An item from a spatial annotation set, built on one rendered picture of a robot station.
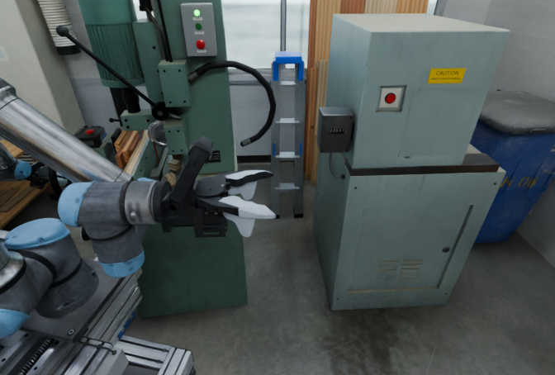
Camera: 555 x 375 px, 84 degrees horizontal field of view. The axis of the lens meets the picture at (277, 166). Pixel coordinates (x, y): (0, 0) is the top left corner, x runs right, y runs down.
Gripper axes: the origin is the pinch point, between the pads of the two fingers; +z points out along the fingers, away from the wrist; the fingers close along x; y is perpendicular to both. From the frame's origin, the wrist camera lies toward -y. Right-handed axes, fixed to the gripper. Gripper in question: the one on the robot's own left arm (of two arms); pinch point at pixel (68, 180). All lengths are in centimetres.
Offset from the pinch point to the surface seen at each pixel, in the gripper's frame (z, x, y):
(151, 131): 26, 21, -52
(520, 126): 177, 20, -128
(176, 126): 34, 27, -61
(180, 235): 54, 29, -13
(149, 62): 17, 14, -75
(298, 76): 91, -50, -89
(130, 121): 17, 11, -48
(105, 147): 12.1, 14.9, -34.2
